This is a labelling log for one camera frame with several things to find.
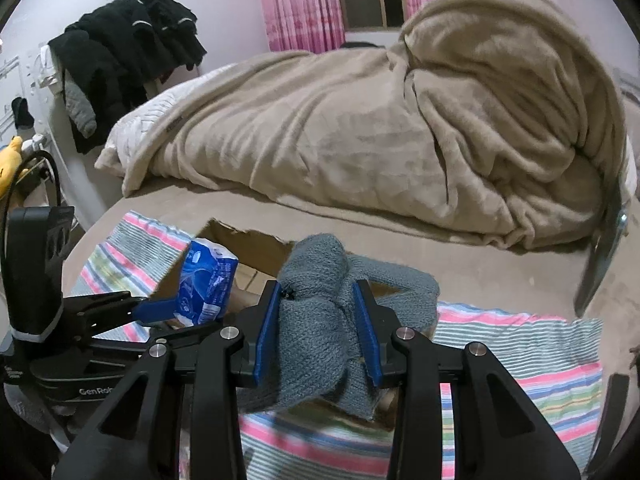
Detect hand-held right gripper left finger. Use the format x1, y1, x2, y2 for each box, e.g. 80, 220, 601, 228
52, 281, 280, 480

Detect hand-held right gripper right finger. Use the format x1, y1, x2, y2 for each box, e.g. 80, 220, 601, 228
351, 281, 583, 480

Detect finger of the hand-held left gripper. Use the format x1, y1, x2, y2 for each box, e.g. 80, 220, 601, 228
85, 321, 228, 361
127, 292, 182, 327

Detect grey knitted sock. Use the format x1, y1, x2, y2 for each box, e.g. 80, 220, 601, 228
235, 232, 442, 420

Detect blue tissue packet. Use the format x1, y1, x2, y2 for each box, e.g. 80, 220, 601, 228
171, 237, 240, 328

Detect cardboard box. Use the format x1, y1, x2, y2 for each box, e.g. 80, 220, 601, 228
152, 217, 403, 433

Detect yellow plush toy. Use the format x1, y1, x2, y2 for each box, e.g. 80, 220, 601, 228
0, 135, 25, 197

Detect brown bed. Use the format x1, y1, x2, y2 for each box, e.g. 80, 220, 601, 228
60, 192, 640, 480

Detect striped pastel cloth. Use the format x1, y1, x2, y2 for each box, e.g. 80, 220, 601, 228
70, 210, 605, 480

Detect small black sock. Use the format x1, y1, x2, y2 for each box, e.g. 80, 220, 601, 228
11, 96, 36, 130

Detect grey hanging sock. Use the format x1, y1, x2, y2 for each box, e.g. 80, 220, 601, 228
65, 79, 99, 139

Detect white patterned pillow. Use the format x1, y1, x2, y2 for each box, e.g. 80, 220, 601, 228
106, 64, 236, 162

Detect beige fleece blanket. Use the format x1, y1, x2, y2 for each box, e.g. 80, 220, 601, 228
95, 0, 628, 251

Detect pile of black clothes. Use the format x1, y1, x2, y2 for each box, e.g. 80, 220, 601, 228
47, 0, 208, 156

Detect black cable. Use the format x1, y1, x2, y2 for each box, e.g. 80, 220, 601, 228
0, 150, 63, 281

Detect white wall rack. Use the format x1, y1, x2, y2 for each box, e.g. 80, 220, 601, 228
27, 44, 68, 97

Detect black strap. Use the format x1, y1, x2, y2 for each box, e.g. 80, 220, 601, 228
587, 372, 632, 476

